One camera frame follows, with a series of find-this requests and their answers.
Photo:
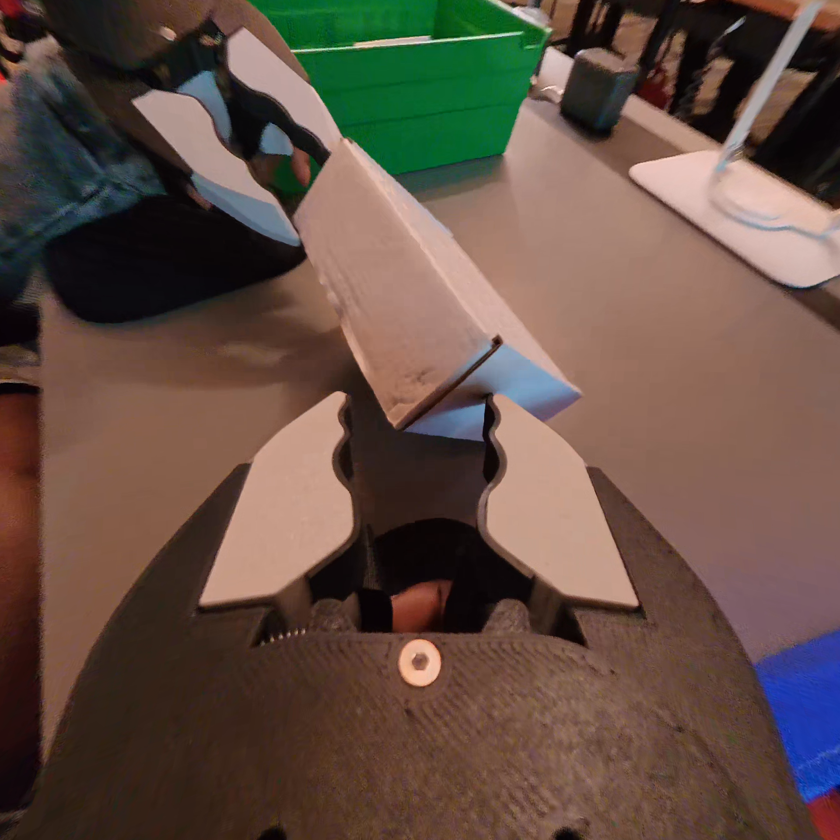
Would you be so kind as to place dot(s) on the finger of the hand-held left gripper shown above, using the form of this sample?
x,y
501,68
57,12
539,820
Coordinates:
x,y
197,144
282,85

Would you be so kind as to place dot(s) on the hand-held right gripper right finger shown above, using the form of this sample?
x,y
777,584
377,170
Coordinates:
x,y
551,518

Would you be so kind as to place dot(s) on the grey desk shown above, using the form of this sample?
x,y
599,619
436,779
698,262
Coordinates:
x,y
656,407

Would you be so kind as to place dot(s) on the blue plastic bin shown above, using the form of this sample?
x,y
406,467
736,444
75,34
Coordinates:
x,y
804,715

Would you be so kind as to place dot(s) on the dark grey power adapter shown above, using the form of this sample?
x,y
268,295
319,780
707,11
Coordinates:
x,y
600,92

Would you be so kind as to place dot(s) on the wooden table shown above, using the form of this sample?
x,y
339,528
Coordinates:
x,y
761,5

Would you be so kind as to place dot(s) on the white box in bin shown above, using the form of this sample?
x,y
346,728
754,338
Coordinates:
x,y
394,40

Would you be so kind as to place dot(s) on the white lamp stand base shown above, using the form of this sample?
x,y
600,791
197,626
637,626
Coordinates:
x,y
709,197

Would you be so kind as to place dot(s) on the green plastic bin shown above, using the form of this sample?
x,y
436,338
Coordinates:
x,y
420,105

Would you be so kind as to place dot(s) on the person's right hand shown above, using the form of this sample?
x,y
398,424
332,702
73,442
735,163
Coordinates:
x,y
420,607

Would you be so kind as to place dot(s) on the person's left hand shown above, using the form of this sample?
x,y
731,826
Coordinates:
x,y
300,167

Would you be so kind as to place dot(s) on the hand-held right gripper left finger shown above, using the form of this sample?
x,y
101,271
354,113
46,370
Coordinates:
x,y
289,518

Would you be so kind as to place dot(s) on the white cardboard box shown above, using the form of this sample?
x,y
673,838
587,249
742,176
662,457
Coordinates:
x,y
407,275

